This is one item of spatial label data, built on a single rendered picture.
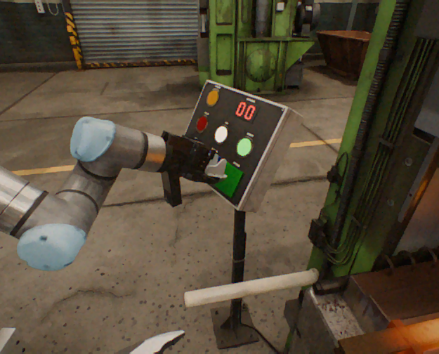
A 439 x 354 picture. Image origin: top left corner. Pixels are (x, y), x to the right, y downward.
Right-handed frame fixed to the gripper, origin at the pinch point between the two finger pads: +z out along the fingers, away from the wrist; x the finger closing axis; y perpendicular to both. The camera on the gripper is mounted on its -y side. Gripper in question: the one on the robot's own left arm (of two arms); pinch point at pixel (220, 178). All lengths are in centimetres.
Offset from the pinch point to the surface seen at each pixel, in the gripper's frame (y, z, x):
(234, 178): 1.4, 2.5, -2.1
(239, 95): 21.1, 3.2, 9.8
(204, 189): -53, 112, 121
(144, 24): 135, 237, 696
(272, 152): 11.3, 5.4, -7.0
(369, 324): -6.8, 4.6, -41.7
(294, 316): -42, 50, -18
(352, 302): -6.3, 6.5, -37.6
